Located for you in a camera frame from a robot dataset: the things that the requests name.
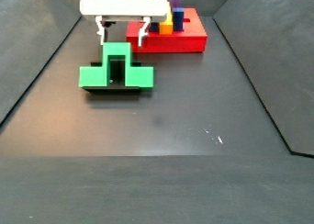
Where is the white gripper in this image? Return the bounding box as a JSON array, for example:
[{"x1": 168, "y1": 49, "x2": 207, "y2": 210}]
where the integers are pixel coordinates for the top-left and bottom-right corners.
[{"x1": 80, "y1": 0, "x2": 168, "y2": 47}]

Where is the green bridge-shaped block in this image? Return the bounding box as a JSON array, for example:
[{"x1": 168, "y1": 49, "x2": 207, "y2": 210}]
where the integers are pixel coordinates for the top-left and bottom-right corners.
[{"x1": 79, "y1": 42, "x2": 155, "y2": 89}]

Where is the black angle fixture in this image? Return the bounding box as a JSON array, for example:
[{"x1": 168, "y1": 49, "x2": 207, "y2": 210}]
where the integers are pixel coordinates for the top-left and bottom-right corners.
[{"x1": 83, "y1": 59, "x2": 140, "y2": 92}]

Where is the red base board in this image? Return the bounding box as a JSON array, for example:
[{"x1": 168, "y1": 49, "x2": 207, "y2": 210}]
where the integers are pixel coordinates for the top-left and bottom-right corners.
[{"x1": 126, "y1": 8, "x2": 207, "y2": 53}]

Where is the long yellow bar block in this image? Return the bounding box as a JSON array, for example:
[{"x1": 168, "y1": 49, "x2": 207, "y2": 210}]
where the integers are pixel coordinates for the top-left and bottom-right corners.
[{"x1": 159, "y1": 7, "x2": 172, "y2": 35}]

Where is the right blue post block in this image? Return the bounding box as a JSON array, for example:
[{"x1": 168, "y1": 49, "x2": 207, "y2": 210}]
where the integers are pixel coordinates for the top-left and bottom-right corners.
[{"x1": 148, "y1": 22, "x2": 159, "y2": 32}]

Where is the blue post block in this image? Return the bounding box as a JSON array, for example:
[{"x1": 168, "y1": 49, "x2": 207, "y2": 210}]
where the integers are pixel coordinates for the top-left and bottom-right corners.
[
  {"x1": 172, "y1": 7, "x2": 184, "y2": 31},
  {"x1": 148, "y1": 22, "x2": 159, "y2": 32}
]

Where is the left blue post block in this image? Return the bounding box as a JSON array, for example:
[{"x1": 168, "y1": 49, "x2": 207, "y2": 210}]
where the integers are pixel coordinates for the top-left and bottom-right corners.
[{"x1": 172, "y1": 7, "x2": 184, "y2": 31}]

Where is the left purple post block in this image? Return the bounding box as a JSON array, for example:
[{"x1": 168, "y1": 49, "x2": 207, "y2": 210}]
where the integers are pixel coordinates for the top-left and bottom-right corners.
[{"x1": 170, "y1": 0, "x2": 180, "y2": 7}]

